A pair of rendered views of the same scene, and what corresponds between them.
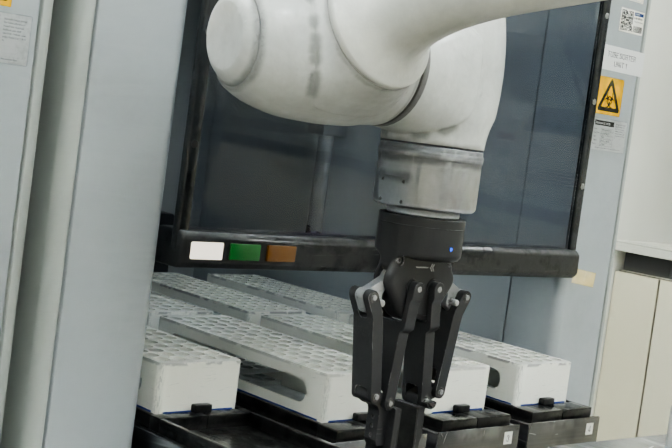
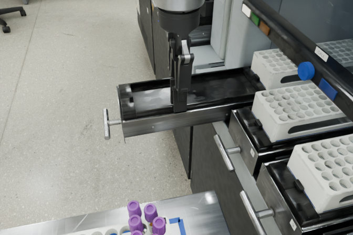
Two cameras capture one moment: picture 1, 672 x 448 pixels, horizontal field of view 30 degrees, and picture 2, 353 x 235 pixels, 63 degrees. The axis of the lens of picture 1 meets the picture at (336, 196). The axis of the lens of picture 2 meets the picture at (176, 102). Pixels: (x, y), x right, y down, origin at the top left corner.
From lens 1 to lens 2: 1.42 m
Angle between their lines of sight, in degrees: 110
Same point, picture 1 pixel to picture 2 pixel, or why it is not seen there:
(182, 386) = (256, 65)
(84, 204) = not seen: outside the picture
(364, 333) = not seen: hidden behind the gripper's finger
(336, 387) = (255, 100)
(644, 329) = not seen: outside the picture
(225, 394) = (265, 81)
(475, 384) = (314, 189)
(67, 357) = (231, 28)
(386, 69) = not seen: outside the picture
